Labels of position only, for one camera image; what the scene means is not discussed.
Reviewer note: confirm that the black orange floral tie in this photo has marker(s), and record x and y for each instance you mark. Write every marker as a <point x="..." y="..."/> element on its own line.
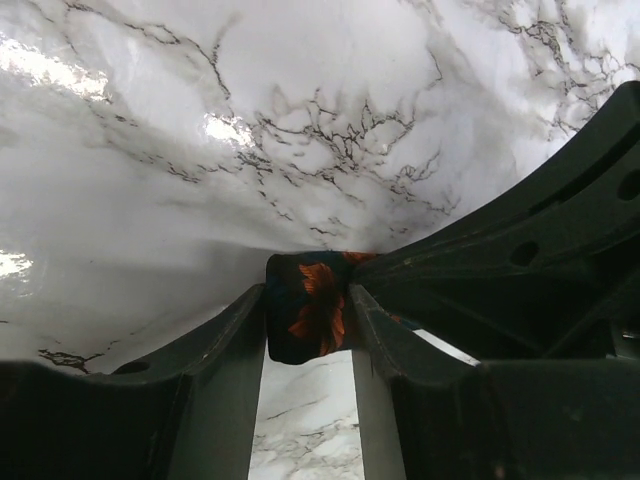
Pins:
<point x="309" y="312"/>

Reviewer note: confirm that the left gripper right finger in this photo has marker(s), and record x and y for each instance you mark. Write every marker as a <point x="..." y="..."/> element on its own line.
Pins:
<point x="425" y="415"/>

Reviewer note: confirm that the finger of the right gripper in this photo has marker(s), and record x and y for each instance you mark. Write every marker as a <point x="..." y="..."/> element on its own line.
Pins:
<point x="529" y="274"/>

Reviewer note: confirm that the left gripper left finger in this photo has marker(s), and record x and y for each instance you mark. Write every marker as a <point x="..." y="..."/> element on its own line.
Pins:
<point x="184" y="411"/>

